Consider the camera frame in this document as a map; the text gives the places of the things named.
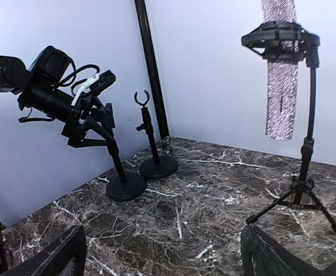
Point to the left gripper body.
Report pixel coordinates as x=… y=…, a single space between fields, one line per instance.
x=83 y=127

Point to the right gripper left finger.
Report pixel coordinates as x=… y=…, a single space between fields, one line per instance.
x=66 y=255

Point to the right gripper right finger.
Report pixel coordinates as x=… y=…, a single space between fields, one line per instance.
x=262 y=255

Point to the black round-base stand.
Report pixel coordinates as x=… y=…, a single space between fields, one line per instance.
x=126 y=186
x=158 y=166

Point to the silver glitter microphone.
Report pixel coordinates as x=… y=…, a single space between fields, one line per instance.
x=282 y=79

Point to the black tripod shock-mount stand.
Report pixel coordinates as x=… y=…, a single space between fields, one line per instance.
x=285 y=41

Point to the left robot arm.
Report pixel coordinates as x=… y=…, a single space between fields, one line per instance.
x=71 y=99

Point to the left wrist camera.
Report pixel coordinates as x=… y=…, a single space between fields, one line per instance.
x=93 y=85

